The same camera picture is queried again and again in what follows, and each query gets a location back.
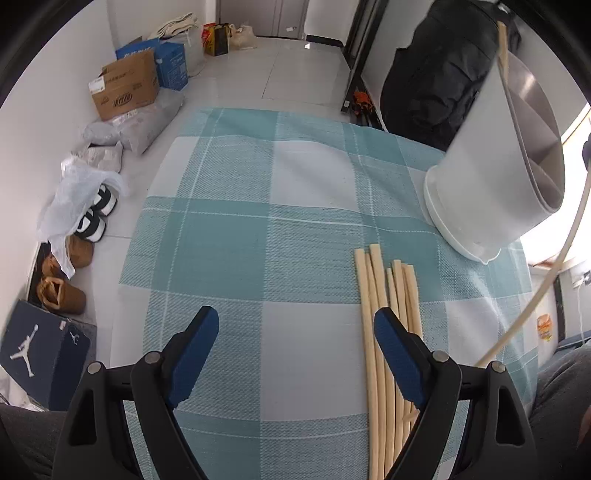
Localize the brown cardboard box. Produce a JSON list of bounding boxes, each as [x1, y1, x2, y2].
[[89, 50, 160, 121]]

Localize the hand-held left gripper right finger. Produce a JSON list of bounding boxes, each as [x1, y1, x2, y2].
[[373, 307, 541, 480]]

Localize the clear plastic bag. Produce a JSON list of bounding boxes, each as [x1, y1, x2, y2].
[[37, 166, 130, 278]]

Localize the teal checked tablecloth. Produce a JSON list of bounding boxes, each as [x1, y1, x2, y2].
[[117, 107, 541, 480]]

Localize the yellow red paper bag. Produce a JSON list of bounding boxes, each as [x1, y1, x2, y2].
[[202, 23, 232, 57]]

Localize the large grey parcel bag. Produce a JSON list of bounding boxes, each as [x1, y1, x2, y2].
[[122, 90, 185, 155]]

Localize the pile of wooden chopsticks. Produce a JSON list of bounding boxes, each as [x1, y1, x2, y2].
[[354, 244, 426, 480]]

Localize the beige folded cloth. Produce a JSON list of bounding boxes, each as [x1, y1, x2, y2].
[[148, 14, 199, 40]]

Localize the black metal frame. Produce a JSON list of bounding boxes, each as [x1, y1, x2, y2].
[[342, 0, 386, 114]]

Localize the white grey utensil holder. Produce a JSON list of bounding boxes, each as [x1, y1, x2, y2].
[[423, 55, 566, 265]]

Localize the small grey parcel bag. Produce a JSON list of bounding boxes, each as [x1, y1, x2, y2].
[[83, 121, 127, 145]]

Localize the black backpack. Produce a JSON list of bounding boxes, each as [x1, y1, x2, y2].
[[381, 4, 522, 151]]

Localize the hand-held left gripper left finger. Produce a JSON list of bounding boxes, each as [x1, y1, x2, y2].
[[52, 305, 220, 480]]

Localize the blue cardboard box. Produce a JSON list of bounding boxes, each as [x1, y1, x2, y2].
[[115, 38, 189, 89]]

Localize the white parcel bag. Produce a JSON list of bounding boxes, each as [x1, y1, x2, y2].
[[62, 143, 124, 174]]

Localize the black white sneaker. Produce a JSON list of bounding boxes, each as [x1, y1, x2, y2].
[[95, 185, 118, 215], [76, 210, 107, 241]]

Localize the grey door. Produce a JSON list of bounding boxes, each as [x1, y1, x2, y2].
[[219, 0, 310, 38]]

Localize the dark blue shoe box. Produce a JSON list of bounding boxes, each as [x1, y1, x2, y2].
[[0, 300, 98, 411]]

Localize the person's grey pants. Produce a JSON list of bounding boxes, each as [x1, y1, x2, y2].
[[0, 344, 591, 480]]

